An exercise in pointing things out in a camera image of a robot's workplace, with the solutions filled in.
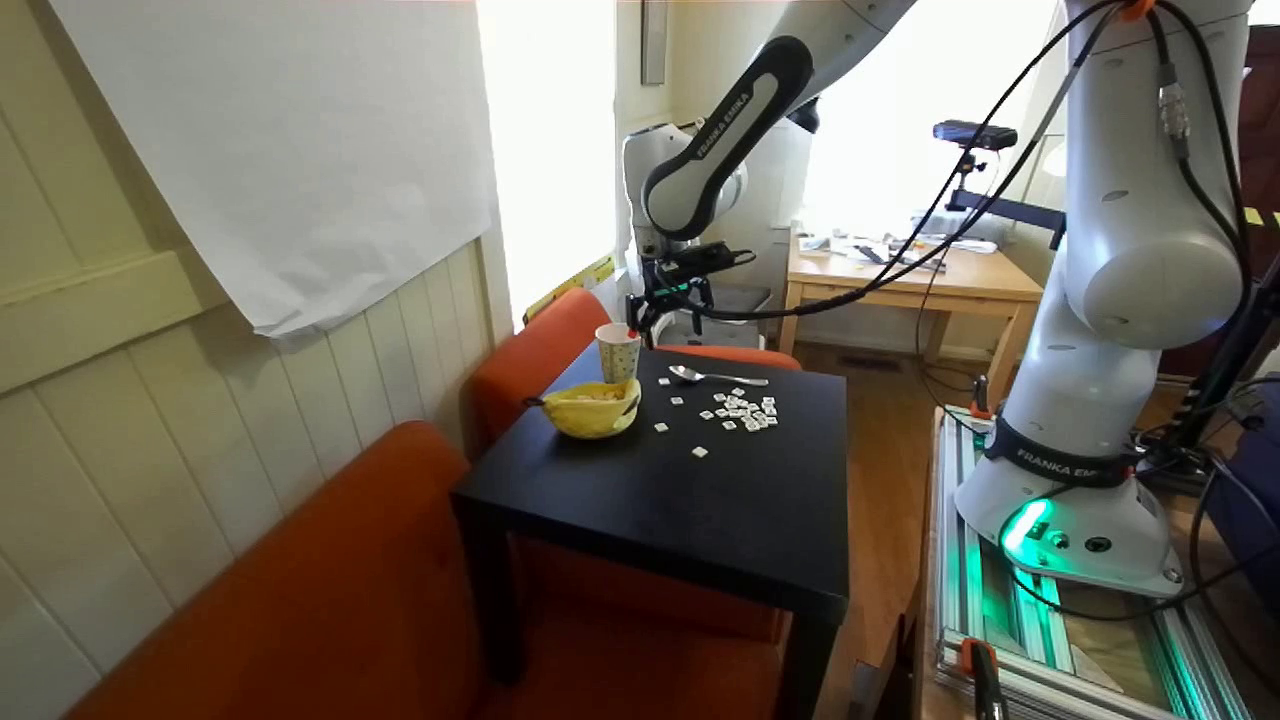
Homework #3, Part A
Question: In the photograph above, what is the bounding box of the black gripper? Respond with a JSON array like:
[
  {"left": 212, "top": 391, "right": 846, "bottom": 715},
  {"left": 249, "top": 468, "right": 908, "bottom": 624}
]
[{"left": 628, "top": 241, "right": 755, "bottom": 335}]

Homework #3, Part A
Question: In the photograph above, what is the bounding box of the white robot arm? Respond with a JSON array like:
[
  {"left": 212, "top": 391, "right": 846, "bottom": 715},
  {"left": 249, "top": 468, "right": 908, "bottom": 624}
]
[{"left": 628, "top": 0, "right": 1253, "bottom": 601}]

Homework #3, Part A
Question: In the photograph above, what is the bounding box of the pile of white letter tiles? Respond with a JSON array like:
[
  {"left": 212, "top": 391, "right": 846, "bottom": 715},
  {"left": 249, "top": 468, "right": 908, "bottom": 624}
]
[{"left": 704, "top": 391, "right": 782, "bottom": 433}]

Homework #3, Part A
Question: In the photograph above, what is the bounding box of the white paper cup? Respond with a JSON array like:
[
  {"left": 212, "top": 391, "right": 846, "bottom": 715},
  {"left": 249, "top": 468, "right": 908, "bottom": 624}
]
[{"left": 596, "top": 324, "right": 642, "bottom": 383}]

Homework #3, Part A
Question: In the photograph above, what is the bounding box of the silver metal spoon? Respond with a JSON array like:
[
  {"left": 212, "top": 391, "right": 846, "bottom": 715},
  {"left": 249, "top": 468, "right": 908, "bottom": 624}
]
[{"left": 669, "top": 365, "right": 770, "bottom": 389}]

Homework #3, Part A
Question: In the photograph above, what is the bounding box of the yellow bowl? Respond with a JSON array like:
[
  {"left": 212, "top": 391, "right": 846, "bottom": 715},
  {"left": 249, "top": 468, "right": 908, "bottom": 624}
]
[{"left": 541, "top": 381, "right": 642, "bottom": 438}]

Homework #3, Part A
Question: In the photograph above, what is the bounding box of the black square side table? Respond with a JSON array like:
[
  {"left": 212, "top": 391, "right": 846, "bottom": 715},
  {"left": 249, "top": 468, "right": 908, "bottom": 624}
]
[{"left": 454, "top": 351, "right": 849, "bottom": 720}]

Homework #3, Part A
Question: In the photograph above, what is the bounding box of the wooden desk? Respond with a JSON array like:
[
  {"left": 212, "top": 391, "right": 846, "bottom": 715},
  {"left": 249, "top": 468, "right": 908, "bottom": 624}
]
[{"left": 783, "top": 242, "right": 1039, "bottom": 395}]

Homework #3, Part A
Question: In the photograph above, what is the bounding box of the large white paper sheet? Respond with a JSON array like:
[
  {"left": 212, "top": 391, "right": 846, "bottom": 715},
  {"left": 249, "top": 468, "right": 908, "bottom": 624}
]
[{"left": 51, "top": 0, "right": 496, "bottom": 339}]

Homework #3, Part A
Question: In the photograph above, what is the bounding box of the orange sofa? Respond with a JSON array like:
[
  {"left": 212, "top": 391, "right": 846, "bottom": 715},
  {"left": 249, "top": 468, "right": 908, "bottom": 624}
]
[{"left": 67, "top": 285, "right": 810, "bottom": 720}]

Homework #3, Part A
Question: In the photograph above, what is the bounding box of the blue black camera on stand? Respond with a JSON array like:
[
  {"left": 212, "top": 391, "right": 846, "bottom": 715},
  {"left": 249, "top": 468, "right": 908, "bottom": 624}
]
[{"left": 933, "top": 119, "right": 1068, "bottom": 241}]

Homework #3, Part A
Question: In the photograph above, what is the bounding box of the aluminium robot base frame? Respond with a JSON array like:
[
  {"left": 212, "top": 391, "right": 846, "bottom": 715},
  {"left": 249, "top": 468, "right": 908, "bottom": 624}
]
[{"left": 925, "top": 407, "right": 1253, "bottom": 720}]

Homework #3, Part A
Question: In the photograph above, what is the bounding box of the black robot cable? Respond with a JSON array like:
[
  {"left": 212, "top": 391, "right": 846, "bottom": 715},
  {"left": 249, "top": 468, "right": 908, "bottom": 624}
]
[{"left": 692, "top": 0, "right": 1256, "bottom": 328}]

